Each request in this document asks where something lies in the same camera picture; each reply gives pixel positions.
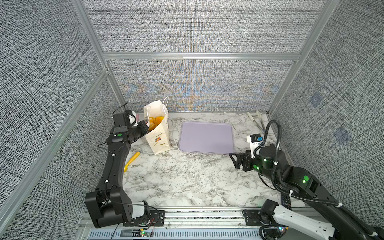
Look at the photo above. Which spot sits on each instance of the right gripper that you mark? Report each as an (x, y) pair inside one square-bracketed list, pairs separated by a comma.
[(247, 155)]

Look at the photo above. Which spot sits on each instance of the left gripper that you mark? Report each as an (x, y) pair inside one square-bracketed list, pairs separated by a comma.
[(144, 128)]

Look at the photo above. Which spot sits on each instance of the white paper gift bag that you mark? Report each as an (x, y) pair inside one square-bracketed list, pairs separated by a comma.
[(159, 137)]

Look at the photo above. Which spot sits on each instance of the metal tongs white tips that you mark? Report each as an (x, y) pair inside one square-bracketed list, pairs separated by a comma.
[(257, 120)]

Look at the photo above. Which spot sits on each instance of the yellow ring fake bread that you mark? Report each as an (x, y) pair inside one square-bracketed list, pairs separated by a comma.
[(152, 123)]

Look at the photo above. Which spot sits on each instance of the yellow oval fake bread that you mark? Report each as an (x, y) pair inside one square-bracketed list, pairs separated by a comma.
[(159, 119)]

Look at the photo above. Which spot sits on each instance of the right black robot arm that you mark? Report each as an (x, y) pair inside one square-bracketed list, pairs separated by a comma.
[(298, 183)]

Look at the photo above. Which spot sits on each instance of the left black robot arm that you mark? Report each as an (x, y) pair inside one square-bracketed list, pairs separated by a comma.
[(109, 204)]

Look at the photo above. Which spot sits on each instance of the yellow toy shovel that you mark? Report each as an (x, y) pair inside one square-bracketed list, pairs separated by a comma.
[(131, 160)]

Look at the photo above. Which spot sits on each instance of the lilac plastic tray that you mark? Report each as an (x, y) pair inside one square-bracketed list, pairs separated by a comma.
[(207, 137)]

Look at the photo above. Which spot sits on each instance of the black remote control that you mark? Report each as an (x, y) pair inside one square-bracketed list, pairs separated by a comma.
[(286, 201)]

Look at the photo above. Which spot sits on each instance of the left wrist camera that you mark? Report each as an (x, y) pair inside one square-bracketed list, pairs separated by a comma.
[(131, 118)]

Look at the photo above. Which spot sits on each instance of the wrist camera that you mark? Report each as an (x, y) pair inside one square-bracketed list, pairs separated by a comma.
[(131, 118), (254, 140)]

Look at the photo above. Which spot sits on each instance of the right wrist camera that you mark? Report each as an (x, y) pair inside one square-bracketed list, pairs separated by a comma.
[(254, 140)]

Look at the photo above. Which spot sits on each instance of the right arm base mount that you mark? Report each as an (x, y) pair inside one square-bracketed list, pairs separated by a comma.
[(255, 217)]

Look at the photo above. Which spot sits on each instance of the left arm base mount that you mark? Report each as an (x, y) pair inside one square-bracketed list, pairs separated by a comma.
[(152, 219)]

